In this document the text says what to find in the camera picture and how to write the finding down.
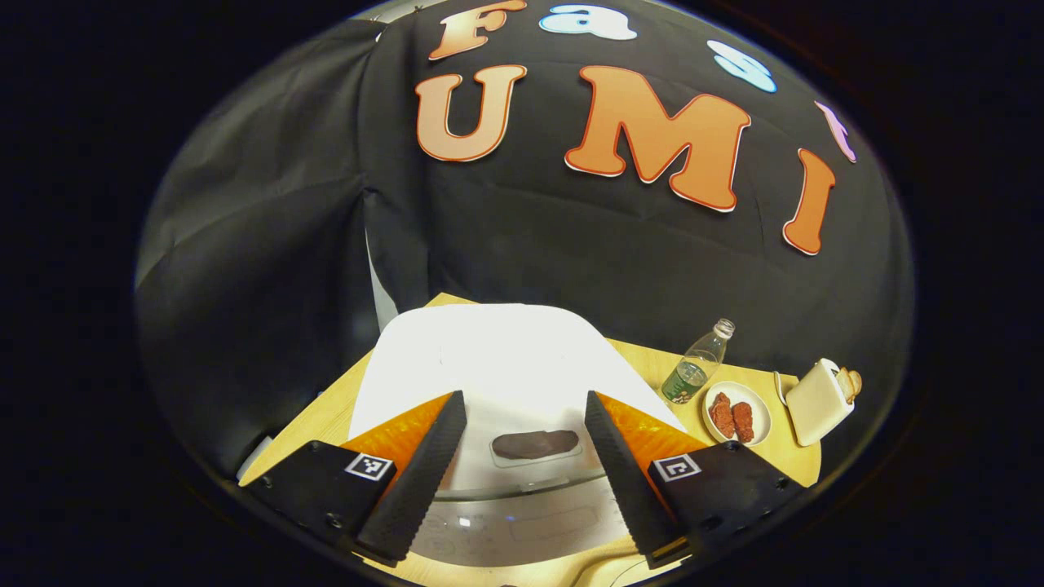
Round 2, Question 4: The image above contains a white round plate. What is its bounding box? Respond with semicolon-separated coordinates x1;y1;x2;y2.
702;381;772;447

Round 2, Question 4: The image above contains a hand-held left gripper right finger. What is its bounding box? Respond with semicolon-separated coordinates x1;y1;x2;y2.
584;390;810;570

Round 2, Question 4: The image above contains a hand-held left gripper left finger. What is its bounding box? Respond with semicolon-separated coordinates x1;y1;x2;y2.
241;390;469;568

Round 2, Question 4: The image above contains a clear plastic water bottle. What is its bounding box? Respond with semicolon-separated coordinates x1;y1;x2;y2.
661;318;737;405

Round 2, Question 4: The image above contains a black backdrop cloth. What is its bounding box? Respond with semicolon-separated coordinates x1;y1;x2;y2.
135;0;914;482

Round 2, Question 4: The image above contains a white toaster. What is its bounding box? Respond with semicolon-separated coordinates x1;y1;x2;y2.
785;359;857;448

